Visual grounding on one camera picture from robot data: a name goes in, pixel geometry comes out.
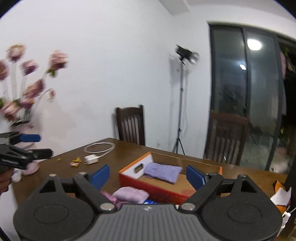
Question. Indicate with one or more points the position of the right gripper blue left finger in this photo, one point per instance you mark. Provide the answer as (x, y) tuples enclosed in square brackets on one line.
[(89, 189)]

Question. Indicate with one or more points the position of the dark wooden chair centre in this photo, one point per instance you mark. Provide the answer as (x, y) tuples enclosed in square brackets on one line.
[(226, 138)]

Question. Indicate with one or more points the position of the white plush on floor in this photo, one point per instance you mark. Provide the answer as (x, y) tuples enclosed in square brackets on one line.
[(279, 165)]

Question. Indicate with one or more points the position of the light purple fluffy cloth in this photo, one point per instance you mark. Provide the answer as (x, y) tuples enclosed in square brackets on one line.
[(130, 194)]

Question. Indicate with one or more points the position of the dark wooden chair left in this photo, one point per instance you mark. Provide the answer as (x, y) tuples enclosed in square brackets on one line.
[(130, 124)]

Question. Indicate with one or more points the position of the lavender towel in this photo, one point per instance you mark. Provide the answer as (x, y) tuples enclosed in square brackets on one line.
[(166, 173)]

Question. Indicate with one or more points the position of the blue tissue pack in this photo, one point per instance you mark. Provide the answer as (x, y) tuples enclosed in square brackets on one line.
[(149, 202)]

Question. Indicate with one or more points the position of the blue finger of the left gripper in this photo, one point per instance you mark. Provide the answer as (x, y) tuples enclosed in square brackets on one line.
[(30, 138), (42, 153)]

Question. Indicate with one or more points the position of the purple satin scrunchie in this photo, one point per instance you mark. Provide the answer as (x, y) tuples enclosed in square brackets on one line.
[(112, 198)]

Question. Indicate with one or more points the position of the yellow crumbs pile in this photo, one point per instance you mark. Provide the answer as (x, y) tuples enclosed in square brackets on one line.
[(76, 162)]

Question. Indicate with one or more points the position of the white charger with cable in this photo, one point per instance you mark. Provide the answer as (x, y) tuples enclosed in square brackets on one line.
[(96, 151)]

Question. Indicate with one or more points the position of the pink ceramic vase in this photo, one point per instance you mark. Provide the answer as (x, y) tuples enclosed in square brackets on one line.
[(27, 128)]

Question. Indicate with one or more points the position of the studio light on stand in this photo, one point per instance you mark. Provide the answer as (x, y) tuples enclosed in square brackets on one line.
[(185, 56)]

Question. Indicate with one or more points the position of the person's left hand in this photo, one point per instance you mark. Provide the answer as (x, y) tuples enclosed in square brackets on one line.
[(5, 180)]

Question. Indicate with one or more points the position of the dark wooden chair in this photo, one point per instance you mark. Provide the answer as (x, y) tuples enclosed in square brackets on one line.
[(130, 124), (226, 138)]

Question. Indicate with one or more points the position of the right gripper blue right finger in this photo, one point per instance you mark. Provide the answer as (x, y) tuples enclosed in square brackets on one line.
[(205, 185)]

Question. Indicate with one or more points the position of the red orange cardboard box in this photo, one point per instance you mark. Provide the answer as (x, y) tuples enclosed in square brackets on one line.
[(159, 190)]

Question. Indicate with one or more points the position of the dark glass sliding door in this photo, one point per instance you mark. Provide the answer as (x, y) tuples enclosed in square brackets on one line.
[(249, 66)]

